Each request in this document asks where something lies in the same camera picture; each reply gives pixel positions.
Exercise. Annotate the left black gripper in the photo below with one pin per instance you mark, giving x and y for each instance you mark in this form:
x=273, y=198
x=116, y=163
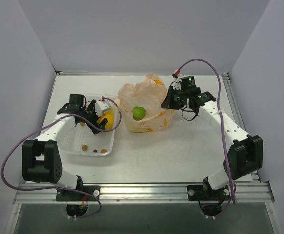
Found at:
x=96, y=121

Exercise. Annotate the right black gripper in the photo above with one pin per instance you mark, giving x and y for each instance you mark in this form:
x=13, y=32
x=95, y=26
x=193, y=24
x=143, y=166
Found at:
x=175, y=98

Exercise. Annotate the long yellow fake fruit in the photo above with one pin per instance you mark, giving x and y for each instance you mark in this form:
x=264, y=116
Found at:
x=108, y=117

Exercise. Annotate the orange plastic bag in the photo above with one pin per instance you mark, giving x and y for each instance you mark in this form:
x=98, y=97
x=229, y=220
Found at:
x=148, y=94

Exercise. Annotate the white plastic basket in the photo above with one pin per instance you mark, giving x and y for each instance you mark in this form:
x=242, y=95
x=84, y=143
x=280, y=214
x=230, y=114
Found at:
x=71, y=136

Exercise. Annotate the green fake guava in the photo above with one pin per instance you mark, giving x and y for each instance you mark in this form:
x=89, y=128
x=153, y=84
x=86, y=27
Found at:
x=138, y=113

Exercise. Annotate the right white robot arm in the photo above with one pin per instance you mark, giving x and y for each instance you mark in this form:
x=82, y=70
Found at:
x=244, y=151

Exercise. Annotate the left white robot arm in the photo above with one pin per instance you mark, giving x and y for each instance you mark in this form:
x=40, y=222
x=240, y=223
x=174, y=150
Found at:
x=41, y=161

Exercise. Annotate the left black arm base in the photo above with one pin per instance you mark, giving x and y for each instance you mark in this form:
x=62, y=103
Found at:
x=67, y=196

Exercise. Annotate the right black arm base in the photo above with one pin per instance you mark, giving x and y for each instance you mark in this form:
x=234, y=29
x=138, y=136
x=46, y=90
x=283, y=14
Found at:
x=198, y=193

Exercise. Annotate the small tan nut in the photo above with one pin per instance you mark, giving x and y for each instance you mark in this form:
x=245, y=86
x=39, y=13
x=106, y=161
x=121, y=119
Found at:
x=84, y=147

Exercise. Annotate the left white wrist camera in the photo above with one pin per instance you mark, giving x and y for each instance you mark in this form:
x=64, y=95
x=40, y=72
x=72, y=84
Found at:
x=102, y=107

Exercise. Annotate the aluminium front rail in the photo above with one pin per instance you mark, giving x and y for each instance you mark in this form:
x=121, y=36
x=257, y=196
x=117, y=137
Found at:
x=116, y=193

